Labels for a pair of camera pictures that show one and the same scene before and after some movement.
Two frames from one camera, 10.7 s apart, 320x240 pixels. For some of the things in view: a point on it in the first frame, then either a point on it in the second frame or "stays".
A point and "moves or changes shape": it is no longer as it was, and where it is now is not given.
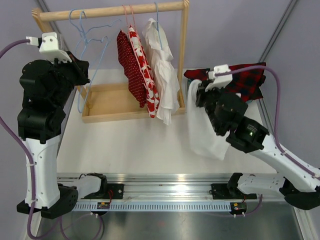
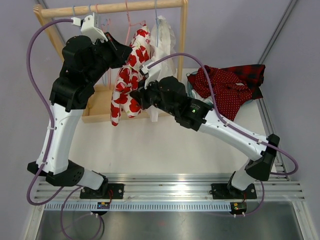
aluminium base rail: x=156 y=187 stays
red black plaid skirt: x=248 y=84 stays
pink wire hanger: x=146 y=79 to x=103 y=26
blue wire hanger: x=85 y=32 to x=96 y=20
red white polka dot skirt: x=131 y=66 moves or changes shape
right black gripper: x=202 y=94 to x=141 y=94
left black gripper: x=72 y=65 to x=120 y=51
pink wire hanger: x=140 y=42 to x=130 y=25
